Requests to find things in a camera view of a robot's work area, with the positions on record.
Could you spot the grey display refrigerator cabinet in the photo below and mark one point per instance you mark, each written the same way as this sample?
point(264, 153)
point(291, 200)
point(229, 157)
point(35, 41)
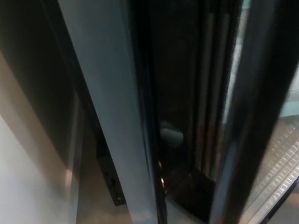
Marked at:
point(108, 95)

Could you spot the black-framed glass refrigerator door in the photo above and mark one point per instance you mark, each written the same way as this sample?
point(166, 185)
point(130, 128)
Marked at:
point(253, 119)

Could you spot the dark grey neighbouring cabinet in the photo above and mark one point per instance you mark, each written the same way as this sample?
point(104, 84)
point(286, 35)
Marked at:
point(34, 64)

